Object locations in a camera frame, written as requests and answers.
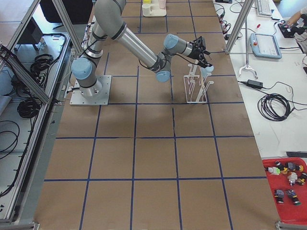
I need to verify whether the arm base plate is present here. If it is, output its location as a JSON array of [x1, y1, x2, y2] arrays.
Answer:
[[70, 75, 112, 106]]

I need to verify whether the person in white shirt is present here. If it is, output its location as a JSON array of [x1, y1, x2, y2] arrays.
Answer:
[[286, 6, 307, 54]]

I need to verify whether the light blue plastic cup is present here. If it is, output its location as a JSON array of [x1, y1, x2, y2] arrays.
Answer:
[[200, 65, 214, 78]]

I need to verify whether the red parts bin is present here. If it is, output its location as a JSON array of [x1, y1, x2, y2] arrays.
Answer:
[[262, 158, 307, 225]]

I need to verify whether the aluminium frame post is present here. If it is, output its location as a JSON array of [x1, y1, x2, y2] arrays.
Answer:
[[225, 0, 254, 54]]

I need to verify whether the cream plastic tray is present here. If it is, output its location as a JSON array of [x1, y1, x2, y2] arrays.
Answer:
[[147, 0, 166, 17]]

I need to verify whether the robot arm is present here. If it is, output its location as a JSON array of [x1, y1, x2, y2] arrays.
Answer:
[[71, 0, 213, 99]]

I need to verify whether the white wire cup rack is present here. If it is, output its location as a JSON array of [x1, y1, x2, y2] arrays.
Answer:
[[183, 63, 214, 104]]

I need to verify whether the white keyboard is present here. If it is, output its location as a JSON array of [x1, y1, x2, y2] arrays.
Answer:
[[255, 0, 272, 17]]

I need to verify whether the coiled black cable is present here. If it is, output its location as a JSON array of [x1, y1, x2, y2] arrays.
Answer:
[[258, 93, 295, 122]]

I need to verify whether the white plastic cup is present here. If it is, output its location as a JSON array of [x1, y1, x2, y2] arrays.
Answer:
[[142, 3, 151, 17]]

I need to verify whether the black power adapter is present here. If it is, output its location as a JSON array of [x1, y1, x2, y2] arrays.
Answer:
[[247, 80, 263, 89]]

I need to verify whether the pink plastic cup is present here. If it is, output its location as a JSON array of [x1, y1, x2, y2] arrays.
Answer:
[[158, 0, 166, 9]]

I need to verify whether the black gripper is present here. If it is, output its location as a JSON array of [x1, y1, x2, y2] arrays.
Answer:
[[187, 36, 213, 68]]

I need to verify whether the teach pendant tablet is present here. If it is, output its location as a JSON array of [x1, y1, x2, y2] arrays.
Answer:
[[250, 33, 282, 59]]

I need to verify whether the green handled reacher grabber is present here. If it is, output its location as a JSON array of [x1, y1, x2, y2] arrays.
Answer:
[[238, 0, 258, 79]]

